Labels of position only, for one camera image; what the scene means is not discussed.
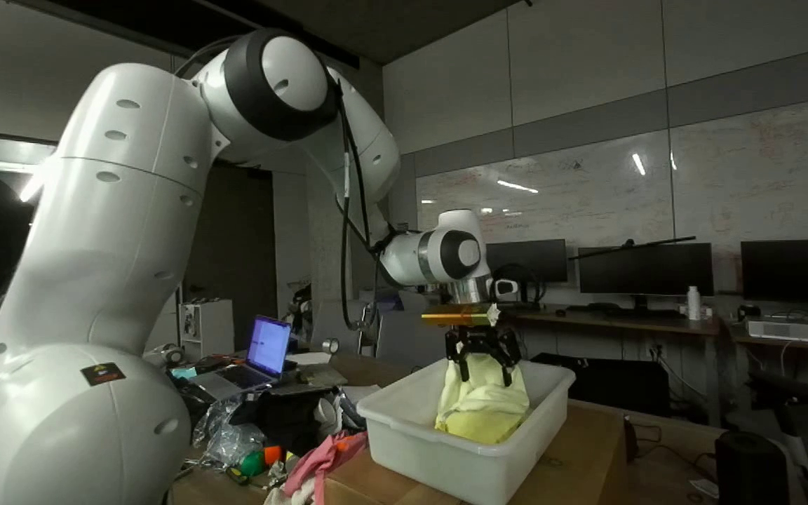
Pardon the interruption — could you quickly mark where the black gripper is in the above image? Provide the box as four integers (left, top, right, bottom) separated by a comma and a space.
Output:
441, 324, 524, 390

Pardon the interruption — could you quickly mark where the pale green terry towel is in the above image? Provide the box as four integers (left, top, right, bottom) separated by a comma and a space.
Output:
432, 349, 533, 449

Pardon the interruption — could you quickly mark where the pink garment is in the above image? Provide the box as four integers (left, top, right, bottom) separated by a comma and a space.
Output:
279, 428, 371, 505

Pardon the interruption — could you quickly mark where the white plastic container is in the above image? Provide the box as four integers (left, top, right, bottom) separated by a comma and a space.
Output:
356, 356, 578, 505

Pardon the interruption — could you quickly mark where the black computer monitor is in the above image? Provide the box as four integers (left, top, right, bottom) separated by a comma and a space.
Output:
578, 241, 716, 315
739, 240, 808, 306
485, 240, 572, 304

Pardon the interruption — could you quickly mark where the wooden office desk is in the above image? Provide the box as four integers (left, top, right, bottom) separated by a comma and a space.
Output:
496, 304, 728, 430
722, 320, 808, 370

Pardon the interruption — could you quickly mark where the silver patterned pouch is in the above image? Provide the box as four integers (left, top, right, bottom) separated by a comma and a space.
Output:
314, 390, 366, 443

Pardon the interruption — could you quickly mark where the black lamp boom bar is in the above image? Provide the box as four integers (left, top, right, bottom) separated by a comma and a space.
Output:
571, 234, 700, 263

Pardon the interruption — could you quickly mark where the black fabric bag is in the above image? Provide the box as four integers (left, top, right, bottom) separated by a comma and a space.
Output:
234, 381, 356, 460

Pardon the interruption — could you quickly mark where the open laptop computer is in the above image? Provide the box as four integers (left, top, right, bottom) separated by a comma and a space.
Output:
192, 315, 297, 397

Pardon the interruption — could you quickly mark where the small white plastic bottle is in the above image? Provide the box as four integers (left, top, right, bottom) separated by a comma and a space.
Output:
684, 283, 705, 327

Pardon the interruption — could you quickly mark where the green ball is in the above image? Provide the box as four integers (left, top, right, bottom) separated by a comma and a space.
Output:
238, 449, 266, 479

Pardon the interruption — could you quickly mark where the clear plastic bag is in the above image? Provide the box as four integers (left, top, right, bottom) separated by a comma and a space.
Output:
199, 402, 269, 471

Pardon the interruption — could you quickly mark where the white computer tower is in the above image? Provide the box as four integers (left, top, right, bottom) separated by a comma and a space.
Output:
178, 297, 237, 362

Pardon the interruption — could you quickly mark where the black cylindrical bin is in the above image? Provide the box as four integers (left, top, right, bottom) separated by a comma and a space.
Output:
714, 430, 794, 505

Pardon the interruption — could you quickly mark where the white desktop device box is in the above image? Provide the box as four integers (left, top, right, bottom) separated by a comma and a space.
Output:
746, 317, 808, 346

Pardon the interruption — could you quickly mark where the black office chair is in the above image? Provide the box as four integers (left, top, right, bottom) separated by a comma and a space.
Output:
749, 369, 808, 443

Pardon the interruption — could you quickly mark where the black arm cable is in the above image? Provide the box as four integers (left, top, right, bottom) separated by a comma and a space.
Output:
331, 87, 377, 332

